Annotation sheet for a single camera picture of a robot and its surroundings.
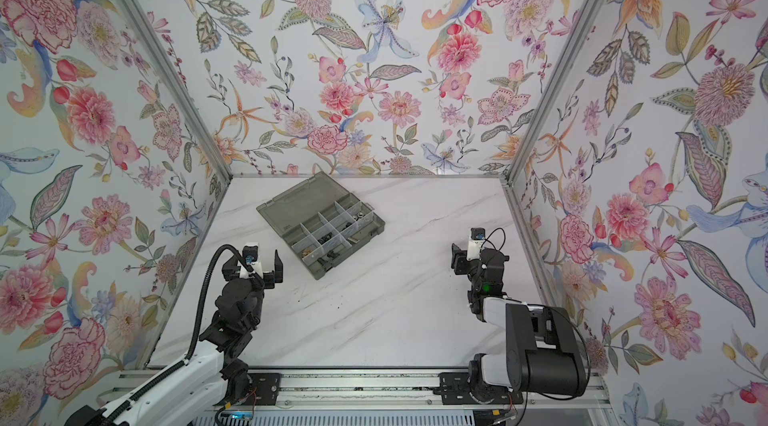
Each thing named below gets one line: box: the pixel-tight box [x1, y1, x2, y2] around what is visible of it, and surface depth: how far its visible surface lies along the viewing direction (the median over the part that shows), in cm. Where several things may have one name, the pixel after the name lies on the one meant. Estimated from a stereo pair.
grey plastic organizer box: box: [256, 171, 386, 280], surface depth 106 cm
